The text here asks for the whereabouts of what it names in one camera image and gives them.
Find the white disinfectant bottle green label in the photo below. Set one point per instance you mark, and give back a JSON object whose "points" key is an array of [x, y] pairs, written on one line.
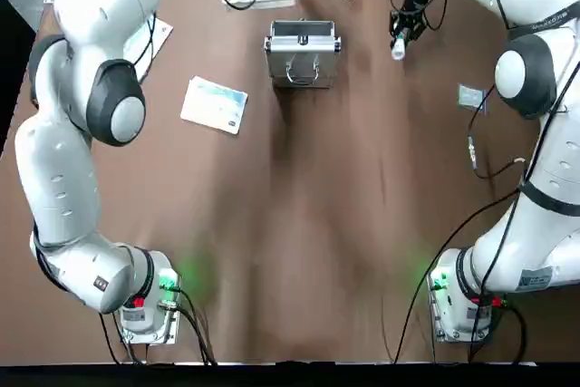
{"points": [[398, 48]]}

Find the aluminium first-aid case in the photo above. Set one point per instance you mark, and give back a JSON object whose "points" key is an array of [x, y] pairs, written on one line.
{"points": [[301, 65]]}

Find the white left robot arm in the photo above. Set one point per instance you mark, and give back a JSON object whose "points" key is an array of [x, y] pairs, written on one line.
{"points": [[59, 178]]}

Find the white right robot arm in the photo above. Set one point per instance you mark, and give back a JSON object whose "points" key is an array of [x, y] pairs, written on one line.
{"points": [[557, 142]]}

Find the small clear gauze packet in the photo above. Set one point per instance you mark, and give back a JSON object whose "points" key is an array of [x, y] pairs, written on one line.
{"points": [[470, 98]]}

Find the long white teal pouch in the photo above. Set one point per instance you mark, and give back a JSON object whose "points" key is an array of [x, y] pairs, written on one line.
{"points": [[156, 42]]}

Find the large flat blue white packet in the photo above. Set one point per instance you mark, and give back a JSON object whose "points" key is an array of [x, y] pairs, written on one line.
{"points": [[213, 106]]}

